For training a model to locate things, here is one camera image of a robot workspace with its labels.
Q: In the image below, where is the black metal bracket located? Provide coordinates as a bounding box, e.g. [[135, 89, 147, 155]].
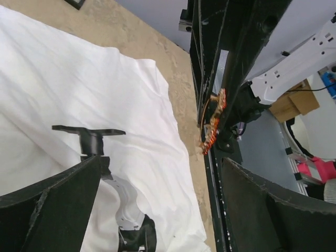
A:
[[65, 0, 86, 10]]

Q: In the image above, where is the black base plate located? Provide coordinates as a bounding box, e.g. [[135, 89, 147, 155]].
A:
[[204, 146, 238, 251]]

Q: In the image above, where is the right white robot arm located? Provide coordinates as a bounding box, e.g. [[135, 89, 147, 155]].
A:
[[190, 1, 335, 132]]

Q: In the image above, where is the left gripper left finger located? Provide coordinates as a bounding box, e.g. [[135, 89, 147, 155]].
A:
[[1, 156, 110, 251]]

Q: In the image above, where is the aluminium rail frame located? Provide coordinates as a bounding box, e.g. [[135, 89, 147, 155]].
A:
[[280, 122, 321, 196]]

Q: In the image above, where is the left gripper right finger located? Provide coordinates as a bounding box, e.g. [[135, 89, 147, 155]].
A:
[[222, 158, 335, 251]]

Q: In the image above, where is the white printed t-shirt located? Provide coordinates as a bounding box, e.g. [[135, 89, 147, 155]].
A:
[[1, 7, 209, 251]]

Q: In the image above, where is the cardboard box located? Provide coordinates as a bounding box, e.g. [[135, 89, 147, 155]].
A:
[[269, 79, 320, 123]]

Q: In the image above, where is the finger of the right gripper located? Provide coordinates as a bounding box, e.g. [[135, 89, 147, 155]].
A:
[[190, 1, 228, 124], [218, 1, 291, 132]]

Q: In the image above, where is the pink object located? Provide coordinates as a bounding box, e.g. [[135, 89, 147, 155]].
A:
[[298, 156, 335, 183]]

